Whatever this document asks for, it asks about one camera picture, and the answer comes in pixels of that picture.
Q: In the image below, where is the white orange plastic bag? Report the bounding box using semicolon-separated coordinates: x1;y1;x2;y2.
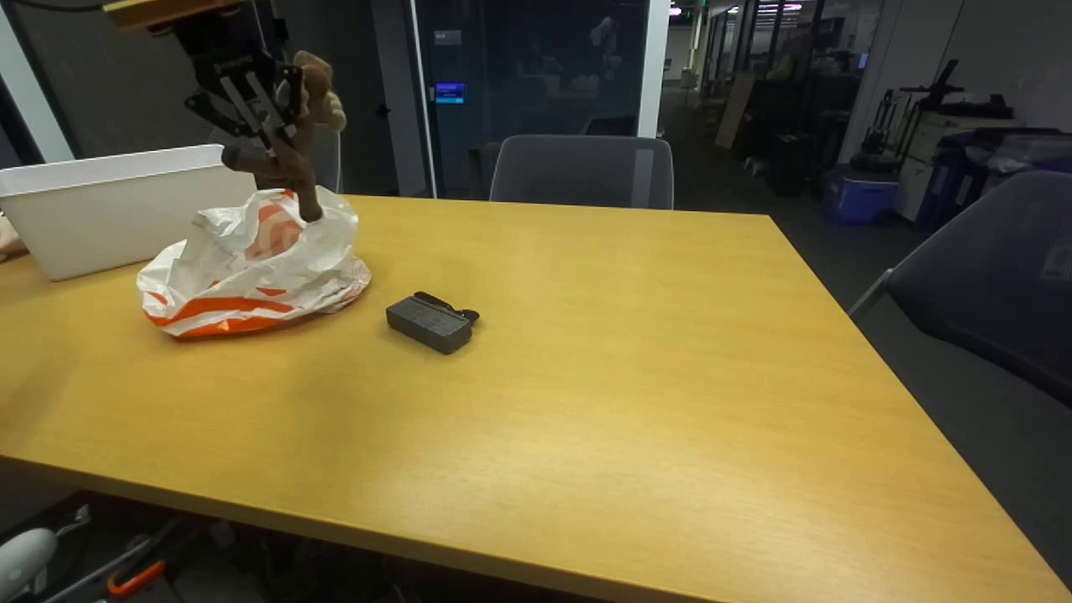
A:
133;187;371;343

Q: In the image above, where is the small black box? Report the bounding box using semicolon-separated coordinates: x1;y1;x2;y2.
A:
386;292;479;354

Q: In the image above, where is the white plastic bin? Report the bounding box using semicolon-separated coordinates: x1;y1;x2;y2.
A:
0;145;254;281

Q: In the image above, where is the blue bucket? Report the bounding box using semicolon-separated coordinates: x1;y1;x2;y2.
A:
828;171;899;225

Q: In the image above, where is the brown toy moose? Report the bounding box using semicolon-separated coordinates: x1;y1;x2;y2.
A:
221;49;350;221

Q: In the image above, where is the grey chair behind table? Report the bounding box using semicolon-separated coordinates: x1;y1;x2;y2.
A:
490;135;677;209

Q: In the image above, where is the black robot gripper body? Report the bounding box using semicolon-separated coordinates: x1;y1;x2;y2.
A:
171;0;295;118

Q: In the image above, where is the dark chair at right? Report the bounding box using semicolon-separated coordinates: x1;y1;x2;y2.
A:
852;171;1072;406

